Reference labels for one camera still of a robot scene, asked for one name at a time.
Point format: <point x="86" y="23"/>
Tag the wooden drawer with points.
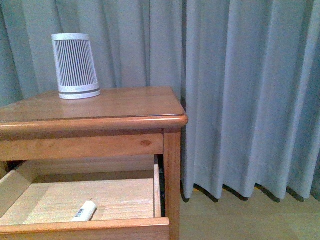
<point x="38" y="202"/>

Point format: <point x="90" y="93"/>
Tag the wooden nightstand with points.
<point x="119" y="129"/>

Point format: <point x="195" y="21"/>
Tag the white cylindrical air purifier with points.
<point x="75" y="67"/>

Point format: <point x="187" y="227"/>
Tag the grey curtain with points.
<point x="247" y="73"/>

